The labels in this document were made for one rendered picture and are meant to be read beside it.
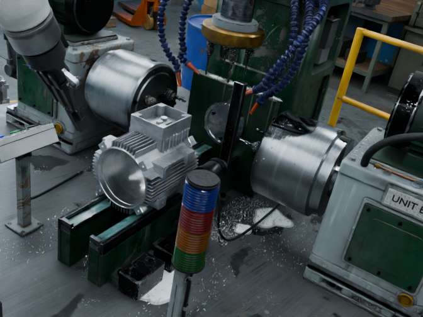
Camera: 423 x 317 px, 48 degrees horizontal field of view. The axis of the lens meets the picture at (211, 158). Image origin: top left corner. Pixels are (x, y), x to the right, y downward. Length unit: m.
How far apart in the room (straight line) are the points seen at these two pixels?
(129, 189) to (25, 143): 0.28
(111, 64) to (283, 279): 0.82
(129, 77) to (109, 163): 0.34
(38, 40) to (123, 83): 0.62
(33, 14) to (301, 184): 0.73
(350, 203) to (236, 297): 0.36
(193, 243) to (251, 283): 0.43
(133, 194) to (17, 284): 0.34
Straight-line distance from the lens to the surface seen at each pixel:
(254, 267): 1.31
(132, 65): 1.51
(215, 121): 1.54
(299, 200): 1.24
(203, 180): 0.80
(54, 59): 0.92
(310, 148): 1.22
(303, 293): 1.28
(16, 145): 1.20
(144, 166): 1.10
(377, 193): 1.15
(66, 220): 1.17
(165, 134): 1.15
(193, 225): 0.83
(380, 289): 1.27
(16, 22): 0.86
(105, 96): 1.51
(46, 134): 1.25
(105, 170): 1.23
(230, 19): 1.34
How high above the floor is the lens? 1.63
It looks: 28 degrees down
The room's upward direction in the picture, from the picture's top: 11 degrees clockwise
